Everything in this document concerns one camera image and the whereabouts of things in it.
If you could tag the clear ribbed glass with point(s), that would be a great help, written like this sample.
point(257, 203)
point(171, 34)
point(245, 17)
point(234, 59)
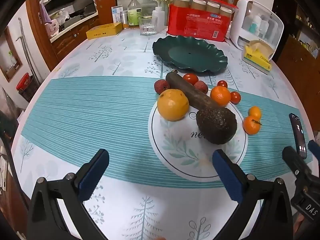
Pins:
point(148, 26)

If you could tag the orange tangerine with stem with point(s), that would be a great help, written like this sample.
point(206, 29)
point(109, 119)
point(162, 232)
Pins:
point(251, 126)

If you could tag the red-lid jar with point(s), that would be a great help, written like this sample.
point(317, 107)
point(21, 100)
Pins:
point(25, 85)

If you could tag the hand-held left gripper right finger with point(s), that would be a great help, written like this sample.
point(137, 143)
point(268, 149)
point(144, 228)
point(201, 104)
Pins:
point(226, 177)

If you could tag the purple hanging cloth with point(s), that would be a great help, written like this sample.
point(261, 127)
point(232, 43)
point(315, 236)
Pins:
point(46, 13)

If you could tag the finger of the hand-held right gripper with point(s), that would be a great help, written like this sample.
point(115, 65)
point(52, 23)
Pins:
point(291, 156)
point(315, 148)

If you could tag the dark green scalloped plate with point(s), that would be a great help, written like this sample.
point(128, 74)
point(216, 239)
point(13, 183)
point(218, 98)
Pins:
point(190, 55)

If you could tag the large orange mandarin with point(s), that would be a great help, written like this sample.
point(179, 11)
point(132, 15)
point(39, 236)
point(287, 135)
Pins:
point(220, 95)

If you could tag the red cherry tomato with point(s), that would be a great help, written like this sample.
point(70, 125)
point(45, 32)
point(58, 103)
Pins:
point(235, 97)
point(190, 78)
point(222, 83)

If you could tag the white storage box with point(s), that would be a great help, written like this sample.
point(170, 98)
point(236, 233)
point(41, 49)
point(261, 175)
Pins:
point(240, 22)

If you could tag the yellow flat box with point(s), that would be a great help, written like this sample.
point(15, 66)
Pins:
point(103, 30)

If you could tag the small yellow-orange tangerine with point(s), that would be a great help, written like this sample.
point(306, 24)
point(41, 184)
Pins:
point(255, 112)

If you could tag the white squeeze bottle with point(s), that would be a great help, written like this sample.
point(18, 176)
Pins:
point(158, 16)

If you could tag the red paper cup package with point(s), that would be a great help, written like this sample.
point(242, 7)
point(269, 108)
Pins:
point(197, 25)

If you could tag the yellow tissue pack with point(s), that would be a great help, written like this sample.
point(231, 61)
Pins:
point(257, 57)

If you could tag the large yellow-orange orange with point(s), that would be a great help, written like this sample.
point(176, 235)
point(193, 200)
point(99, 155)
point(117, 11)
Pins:
point(172, 105)

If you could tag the glass bottle green label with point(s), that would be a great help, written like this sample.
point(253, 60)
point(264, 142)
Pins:
point(134, 15)

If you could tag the silver tin can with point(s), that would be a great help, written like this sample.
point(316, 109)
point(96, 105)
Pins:
point(124, 20)

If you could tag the white paper card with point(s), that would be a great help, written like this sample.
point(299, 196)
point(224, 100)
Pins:
point(117, 12)

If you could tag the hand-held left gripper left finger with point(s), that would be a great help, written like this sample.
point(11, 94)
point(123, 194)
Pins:
point(93, 177)

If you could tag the red lychee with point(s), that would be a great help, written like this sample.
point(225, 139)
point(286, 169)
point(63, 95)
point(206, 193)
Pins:
point(201, 87)
point(161, 86)

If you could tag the dark green avocado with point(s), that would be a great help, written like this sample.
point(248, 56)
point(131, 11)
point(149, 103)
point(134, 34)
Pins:
point(217, 127)

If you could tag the black smartphone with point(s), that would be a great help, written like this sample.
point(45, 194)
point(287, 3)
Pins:
point(298, 135)

